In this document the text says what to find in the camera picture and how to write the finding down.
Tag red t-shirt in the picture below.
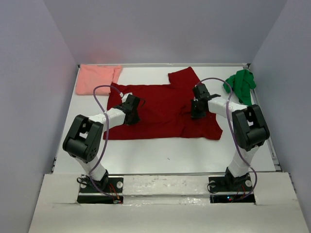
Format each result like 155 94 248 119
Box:
104 67 223 140

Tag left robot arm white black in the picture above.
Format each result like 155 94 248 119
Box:
62 93 141 193

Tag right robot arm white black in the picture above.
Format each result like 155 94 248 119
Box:
191 83 270 194

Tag green t-shirt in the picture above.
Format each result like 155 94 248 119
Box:
225 69 257 106

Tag folded pink t-shirt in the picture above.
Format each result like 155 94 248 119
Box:
75 64 122 96

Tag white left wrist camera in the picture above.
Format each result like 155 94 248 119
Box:
120 92 133 102

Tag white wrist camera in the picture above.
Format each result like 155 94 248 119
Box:
120 92 133 102
210 94 221 99

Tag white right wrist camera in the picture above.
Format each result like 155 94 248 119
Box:
210 94 221 99

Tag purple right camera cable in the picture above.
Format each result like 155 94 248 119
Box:
195 77 259 202

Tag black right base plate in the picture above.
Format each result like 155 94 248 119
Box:
207 175 256 204

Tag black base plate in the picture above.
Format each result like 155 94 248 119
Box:
76 175 124 204
207 175 256 204

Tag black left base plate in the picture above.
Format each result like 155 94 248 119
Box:
76 175 124 204

